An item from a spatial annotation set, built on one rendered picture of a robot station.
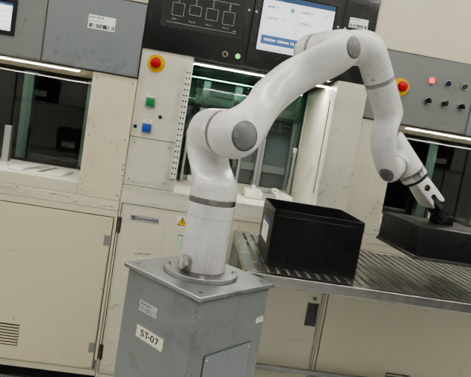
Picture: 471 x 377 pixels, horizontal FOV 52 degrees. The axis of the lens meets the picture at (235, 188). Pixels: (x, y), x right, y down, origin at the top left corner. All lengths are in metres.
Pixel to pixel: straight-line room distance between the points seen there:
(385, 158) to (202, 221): 0.62
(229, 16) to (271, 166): 1.12
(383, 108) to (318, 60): 0.32
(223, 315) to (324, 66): 0.67
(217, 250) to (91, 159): 0.90
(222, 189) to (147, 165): 0.80
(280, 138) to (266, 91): 1.63
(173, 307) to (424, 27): 1.51
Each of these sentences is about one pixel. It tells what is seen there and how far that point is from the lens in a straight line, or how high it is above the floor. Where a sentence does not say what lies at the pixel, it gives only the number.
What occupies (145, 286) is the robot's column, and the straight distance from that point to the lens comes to 1.24.
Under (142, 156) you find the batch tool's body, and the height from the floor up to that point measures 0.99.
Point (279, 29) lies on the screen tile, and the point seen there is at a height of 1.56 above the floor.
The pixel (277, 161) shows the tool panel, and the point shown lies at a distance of 2.86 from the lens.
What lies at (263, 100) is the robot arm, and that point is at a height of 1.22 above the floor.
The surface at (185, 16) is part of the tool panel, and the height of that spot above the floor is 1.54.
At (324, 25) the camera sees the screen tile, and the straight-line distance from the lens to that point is 2.02.
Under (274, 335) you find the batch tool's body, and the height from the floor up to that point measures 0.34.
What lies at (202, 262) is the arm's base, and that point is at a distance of 1.21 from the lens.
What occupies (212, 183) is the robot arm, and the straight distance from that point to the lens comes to 1.18.
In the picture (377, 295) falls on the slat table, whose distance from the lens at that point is 1.46.
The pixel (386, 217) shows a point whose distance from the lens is 1.77.
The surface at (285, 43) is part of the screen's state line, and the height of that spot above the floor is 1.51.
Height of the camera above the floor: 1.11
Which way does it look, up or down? 6 degrees down
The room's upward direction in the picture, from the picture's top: 9 degrees clockwise
